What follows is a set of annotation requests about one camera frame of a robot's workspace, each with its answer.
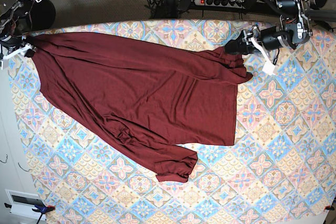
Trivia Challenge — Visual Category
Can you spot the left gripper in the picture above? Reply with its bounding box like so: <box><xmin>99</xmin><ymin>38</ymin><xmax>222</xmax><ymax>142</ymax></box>
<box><xmin>224</xmin><ymin>24</ymin><xmax>295</xmax><ymax>76</ymax></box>

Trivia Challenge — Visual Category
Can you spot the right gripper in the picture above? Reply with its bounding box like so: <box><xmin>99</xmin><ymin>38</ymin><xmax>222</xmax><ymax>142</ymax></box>
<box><xmin>1</xmin><ymin>35</ymin><xmax>36</xmax><ymax>70</ymax></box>

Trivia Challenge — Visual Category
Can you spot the maroon long-sleeve t-shirt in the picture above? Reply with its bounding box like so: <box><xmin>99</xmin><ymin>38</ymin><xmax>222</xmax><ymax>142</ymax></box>
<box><xmin>27</xmin><ymin>32</ymin><xmax>253</xmax><ymax>183</ymax></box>

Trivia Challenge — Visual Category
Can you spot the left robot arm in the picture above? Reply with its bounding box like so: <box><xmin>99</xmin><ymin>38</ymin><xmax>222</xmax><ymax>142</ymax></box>
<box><xmin>224</xmin><ymin>0</ymin><xmax>312</xmax><ymax>76</ymax></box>

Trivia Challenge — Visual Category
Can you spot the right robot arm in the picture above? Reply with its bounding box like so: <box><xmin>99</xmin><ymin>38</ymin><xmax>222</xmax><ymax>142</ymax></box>
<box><xmin>1</xmin><ymin>0</ymin><xmax>56</xmax><ymax>70</ymax></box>

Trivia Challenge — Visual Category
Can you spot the white power strip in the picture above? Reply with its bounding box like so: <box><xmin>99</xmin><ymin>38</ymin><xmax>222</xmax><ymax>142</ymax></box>
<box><xmin>194</xmin><ymin>0</ymin><xmax>244</xmax><ymax>8</ymax></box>

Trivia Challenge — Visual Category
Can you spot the patterned tile tablecloth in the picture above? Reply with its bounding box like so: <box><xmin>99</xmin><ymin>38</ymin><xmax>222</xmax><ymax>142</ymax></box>
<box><xmin>7</xmin><ymin>30</ymin><xmax>335</xmax><ymax>223</ymax></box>

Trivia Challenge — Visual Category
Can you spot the white floor outlet box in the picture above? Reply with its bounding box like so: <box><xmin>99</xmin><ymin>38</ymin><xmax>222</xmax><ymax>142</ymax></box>
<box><xmin>5</xmin><ymin>189</ymin><xmax>43</xmax><ymax>220</ymax></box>

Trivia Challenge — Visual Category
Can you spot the blue clamp lower left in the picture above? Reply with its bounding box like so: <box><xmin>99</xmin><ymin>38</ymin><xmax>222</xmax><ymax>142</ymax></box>
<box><xmin>4</xmin><ymin>203</ymin><xmax>55</xmax><ymax>223</ymax></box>

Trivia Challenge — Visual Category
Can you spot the orange clamp lower right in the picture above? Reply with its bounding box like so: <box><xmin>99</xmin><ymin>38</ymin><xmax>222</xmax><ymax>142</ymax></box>
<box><xmin>325</xmin><ymin>206</ymin><xmax>335</xmax><ymax>211</ymax></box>

